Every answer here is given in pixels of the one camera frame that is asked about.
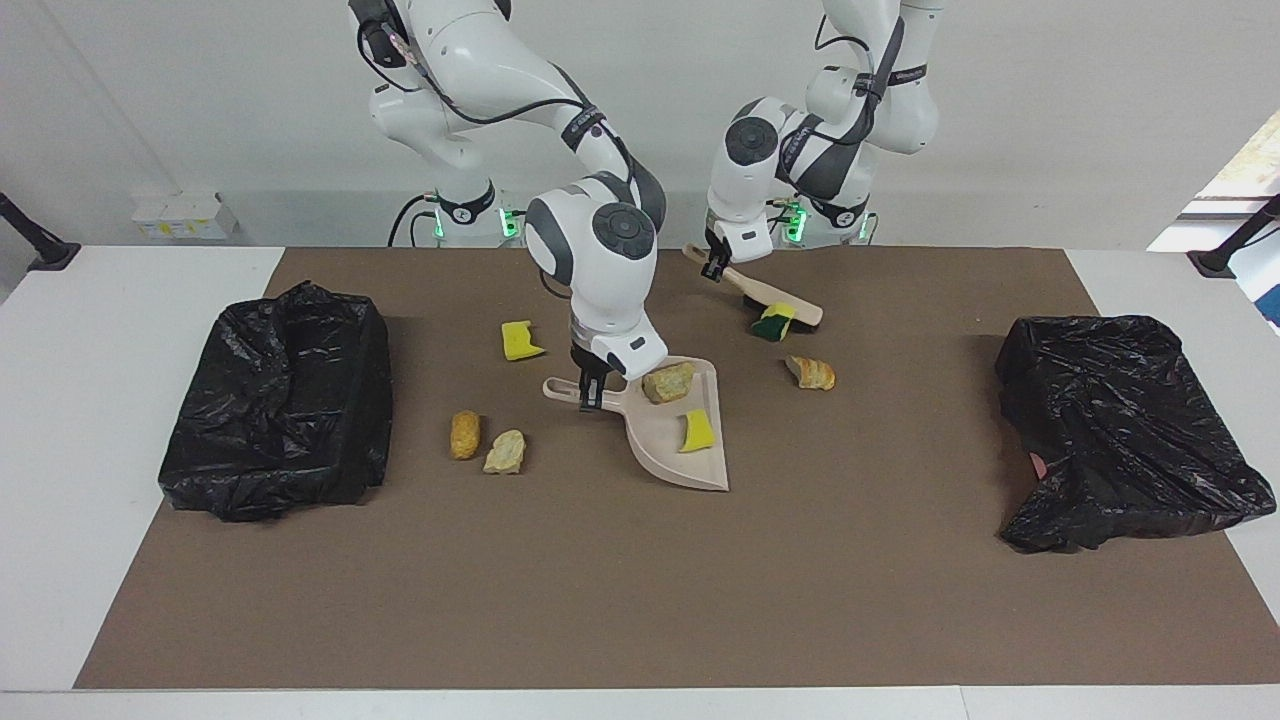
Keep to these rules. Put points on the pink bin rim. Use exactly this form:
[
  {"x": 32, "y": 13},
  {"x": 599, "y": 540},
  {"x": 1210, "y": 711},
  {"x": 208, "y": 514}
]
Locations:
[{"x": 1038, "y": 466}]

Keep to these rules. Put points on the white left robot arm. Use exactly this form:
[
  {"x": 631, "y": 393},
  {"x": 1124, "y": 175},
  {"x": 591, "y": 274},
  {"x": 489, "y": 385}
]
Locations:
[{"x": 750, "y": 180}]

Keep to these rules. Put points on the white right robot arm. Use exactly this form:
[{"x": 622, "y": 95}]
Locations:
[{"x": 600, "y": 260}]

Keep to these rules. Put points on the black trash bag bin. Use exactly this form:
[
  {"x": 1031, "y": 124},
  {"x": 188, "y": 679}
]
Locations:
[
  {"x": 280, "y": 400},
  {"x": 1120, "y": 430}
]

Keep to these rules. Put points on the white wall socket box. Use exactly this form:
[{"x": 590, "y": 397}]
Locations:
[{"x": 185, "y": 215}]

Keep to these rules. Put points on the beige hand brush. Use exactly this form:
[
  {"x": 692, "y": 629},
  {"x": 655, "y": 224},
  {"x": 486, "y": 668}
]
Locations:
[{"x": 770, "y": 292}]

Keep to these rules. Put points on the pale bread chunk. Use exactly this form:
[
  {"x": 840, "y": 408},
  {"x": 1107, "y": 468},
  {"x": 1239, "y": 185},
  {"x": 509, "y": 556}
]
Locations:
[
  {"x": 668, "y": 383},
  {"x": 505, "y": 453}
]

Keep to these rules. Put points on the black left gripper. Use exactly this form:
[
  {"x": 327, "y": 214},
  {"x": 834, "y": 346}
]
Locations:
[{"x": 718, "y": 245}]

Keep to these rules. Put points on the brown table mat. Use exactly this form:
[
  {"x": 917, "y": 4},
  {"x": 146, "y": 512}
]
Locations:
[{"x": 850, "y": 600}]

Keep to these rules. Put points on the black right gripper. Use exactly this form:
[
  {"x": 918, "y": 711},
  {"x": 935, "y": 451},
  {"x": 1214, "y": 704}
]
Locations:
[{"x": 588, "y": 365}]

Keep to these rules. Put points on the yellow green sponge piece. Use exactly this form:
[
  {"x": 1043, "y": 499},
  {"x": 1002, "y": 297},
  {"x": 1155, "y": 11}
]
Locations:
[{"x": 778, "y": 322}]

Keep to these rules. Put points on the beige plastic dustpan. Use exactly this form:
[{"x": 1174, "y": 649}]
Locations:
[{"x": 660, "y": 450}]

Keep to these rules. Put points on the brown fried croquette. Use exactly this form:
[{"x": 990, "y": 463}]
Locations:
[{"x": 465, "y": 435}]

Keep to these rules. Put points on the black camera stand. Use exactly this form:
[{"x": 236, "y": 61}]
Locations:
[
  {"x": 1220, "y": 260},
  {"x": 45, "y": 252}
]

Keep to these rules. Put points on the orange crusted bread piece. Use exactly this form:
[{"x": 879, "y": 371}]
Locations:
[{"x": 812, "y": 374}]

